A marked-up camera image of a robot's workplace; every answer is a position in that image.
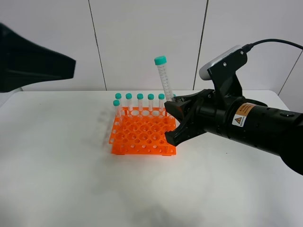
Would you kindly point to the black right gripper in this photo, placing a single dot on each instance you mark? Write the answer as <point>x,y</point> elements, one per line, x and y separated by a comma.
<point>209,116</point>

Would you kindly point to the teal capped test tube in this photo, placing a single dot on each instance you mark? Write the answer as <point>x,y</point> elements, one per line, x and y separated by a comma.
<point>161,63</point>

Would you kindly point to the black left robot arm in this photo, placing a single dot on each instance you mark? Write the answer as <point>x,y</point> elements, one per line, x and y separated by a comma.
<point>23,62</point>

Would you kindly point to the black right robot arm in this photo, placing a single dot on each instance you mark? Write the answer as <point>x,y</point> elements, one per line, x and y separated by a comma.
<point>245,121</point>

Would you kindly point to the orange test tube rack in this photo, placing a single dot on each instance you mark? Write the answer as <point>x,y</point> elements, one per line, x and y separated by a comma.
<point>142,133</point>

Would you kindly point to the second row left tube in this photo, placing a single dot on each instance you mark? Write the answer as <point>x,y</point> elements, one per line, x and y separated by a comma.
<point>118,112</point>

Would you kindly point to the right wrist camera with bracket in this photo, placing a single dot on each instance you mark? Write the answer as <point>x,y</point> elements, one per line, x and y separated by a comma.
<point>222,71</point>

